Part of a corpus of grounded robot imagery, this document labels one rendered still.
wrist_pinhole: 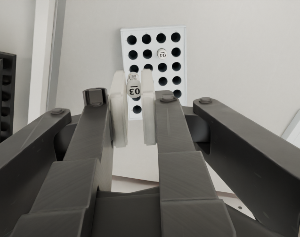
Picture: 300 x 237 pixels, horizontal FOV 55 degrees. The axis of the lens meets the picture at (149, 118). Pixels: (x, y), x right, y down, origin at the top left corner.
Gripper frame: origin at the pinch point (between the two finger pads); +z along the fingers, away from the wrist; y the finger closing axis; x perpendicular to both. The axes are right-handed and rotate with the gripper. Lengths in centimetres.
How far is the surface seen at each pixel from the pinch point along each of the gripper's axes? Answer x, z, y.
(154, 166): -18.6, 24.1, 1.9
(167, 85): -4.1, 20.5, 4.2
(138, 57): 0.0, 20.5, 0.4
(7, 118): -4.7, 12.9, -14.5
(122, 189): -22.3, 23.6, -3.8
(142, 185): -23.2, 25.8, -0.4
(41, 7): 6.3, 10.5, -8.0
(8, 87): -1.3, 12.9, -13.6
